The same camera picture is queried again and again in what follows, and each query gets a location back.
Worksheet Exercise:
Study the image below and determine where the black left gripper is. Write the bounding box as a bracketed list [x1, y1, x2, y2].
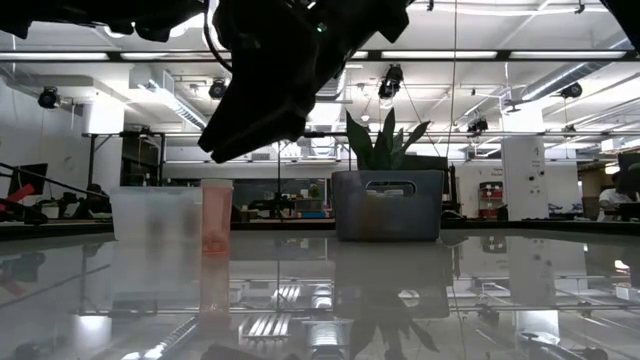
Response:
[198, 0, 412, 164]

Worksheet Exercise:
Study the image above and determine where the orange-pink pill bottle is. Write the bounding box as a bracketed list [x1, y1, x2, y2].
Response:
[200, 178, 235, 256]

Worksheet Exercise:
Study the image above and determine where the dark grey plastic bin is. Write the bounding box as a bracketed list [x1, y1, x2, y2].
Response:
[330, 169, 446, 244]

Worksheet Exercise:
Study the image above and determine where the translucent plastic bin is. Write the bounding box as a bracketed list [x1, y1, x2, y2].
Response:
[109, 185, 206, 243]

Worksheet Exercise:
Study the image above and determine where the black shelving unit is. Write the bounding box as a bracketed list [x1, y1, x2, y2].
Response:
[119, 133, 166, 187]

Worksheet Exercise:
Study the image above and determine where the snake plant in white pot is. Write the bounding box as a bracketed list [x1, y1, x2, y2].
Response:
[344, 107, 432, 172]

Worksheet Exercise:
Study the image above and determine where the person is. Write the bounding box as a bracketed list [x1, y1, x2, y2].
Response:
[74, 183, 112, 220]
[597, 172, 636, 221]

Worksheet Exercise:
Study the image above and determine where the black tilted monitor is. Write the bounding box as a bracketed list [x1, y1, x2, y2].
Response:
[7, 162, 49, 197]

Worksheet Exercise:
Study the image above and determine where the red storage shelf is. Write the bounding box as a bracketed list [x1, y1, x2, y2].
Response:
[478, 180, 504, 219]

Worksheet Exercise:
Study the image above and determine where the red clip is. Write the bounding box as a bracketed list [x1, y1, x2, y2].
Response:
[5, 183, 37, 202]

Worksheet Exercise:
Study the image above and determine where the white building pillar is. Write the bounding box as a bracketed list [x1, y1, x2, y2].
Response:
[501, 107, 546, 222]

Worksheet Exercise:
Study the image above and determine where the dark green-lit monitor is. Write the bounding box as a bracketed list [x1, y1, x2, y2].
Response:
[617, 152, 640, 194]

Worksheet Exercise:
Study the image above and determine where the black aluminium station frame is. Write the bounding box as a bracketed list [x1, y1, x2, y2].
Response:
[0, 48, 640, 239]

